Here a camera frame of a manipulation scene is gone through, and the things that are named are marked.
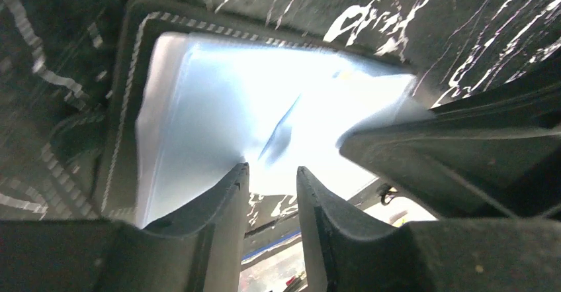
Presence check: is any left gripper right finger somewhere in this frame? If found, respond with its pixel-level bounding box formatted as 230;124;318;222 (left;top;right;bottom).
296;167;560;291

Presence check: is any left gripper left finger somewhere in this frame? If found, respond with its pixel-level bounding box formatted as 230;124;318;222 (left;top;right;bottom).
1;163;249;291

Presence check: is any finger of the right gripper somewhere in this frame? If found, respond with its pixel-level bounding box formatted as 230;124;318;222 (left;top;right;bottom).
340;54;560;220

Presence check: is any black leather card holder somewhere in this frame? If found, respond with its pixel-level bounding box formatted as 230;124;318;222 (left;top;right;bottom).
95;0;435;227

